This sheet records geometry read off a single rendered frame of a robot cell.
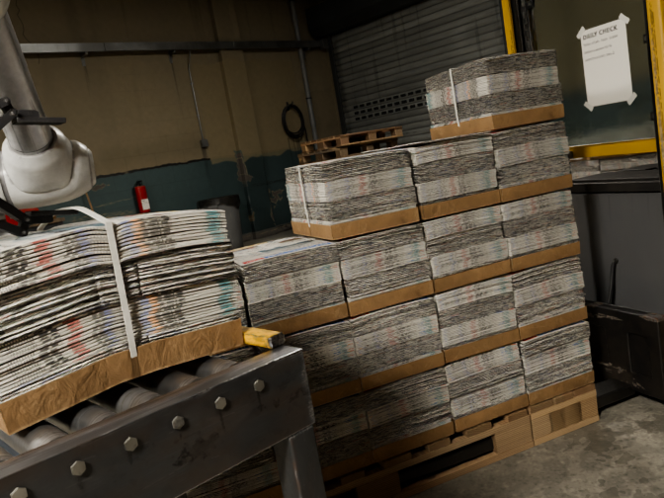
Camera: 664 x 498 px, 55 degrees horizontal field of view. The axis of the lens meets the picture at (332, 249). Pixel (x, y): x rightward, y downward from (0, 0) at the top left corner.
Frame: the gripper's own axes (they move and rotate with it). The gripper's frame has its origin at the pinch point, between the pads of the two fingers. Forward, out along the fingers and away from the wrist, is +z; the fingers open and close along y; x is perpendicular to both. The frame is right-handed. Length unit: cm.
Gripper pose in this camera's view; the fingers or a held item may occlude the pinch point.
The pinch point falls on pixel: (61, 165)
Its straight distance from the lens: 106.6
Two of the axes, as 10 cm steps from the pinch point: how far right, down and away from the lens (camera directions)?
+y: 0.9, 9.9, 0.9
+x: 6.7, 0.0, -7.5
